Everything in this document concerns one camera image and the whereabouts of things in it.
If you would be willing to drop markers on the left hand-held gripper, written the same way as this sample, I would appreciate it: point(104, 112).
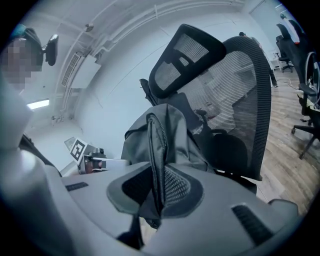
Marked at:
point(78, 150)

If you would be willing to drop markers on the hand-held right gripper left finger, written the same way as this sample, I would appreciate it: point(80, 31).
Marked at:
point(95, 197)

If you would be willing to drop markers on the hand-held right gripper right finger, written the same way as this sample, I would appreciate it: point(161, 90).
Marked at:
point(220, 215)

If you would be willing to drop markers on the dark grey backpack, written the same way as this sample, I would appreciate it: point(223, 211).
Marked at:
point(175, 140)

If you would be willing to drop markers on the black mesh office chair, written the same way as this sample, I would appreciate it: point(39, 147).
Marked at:
point(261, 105)

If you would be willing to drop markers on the person's black printed shirt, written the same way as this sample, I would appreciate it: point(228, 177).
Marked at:
point(40, 157)

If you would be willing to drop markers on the white ceiling air conditioner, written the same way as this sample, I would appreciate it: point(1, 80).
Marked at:
point(85, 72)

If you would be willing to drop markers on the long ceiling light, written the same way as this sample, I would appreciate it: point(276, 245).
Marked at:
point(37, 104)

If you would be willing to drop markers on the ceiling dome sensor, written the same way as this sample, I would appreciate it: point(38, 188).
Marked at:
point(89, 27)

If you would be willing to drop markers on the person's face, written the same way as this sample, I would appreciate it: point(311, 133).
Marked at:
point(17, 62)

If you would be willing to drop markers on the white ceiling pipes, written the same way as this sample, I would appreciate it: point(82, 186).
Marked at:
point(155, 11)

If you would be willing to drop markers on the person's teal cap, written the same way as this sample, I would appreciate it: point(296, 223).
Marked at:
point(20, 30)

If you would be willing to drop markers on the wall poster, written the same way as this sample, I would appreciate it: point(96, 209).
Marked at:
point(68, 143)

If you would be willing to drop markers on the person's head camera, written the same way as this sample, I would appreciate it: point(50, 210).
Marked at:
point(51, 50)

